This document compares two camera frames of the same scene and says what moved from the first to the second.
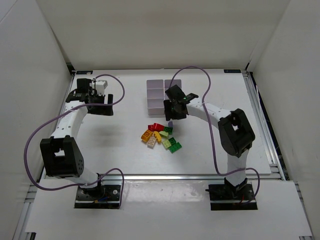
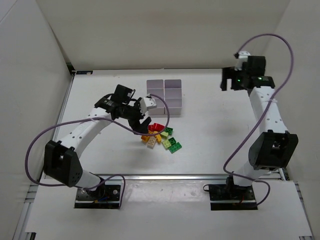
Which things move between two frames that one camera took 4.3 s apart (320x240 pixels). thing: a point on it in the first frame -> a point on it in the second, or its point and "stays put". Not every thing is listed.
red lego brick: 151,127 stays put
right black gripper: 170,113 -> 228,75
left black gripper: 100,109 -> 135,118
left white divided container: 155,97 stays put
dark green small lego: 172,141 stays put
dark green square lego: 169,129 stays put
